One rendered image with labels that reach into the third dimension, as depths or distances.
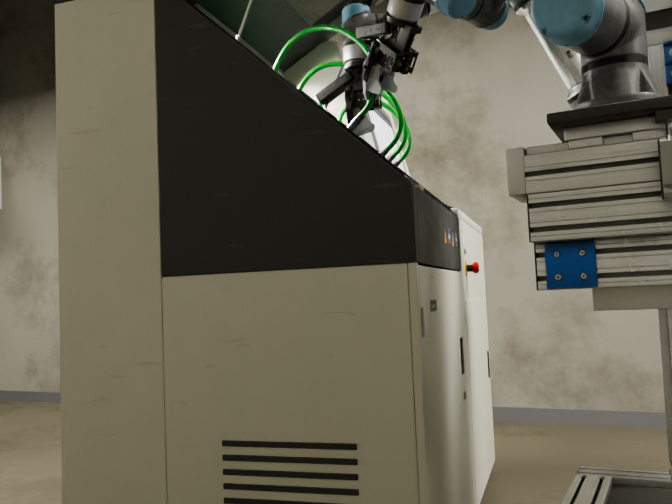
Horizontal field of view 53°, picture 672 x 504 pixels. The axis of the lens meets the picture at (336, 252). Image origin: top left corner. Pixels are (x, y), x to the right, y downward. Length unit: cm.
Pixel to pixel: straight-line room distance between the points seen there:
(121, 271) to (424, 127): 282
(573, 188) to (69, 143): 114
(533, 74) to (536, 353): 155
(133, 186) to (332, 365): 62
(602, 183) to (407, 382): 52
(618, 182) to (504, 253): 267
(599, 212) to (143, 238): 97
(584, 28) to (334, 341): 74
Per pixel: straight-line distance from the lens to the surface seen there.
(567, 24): 124
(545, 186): 131
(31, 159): 615
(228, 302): 149
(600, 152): 131
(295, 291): 143
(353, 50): 182
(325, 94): 182
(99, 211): 168
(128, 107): 168
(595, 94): 133
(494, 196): 397
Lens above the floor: 73
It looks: 4 degrees up
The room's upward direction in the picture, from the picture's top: 2 degrees counter-clockwise
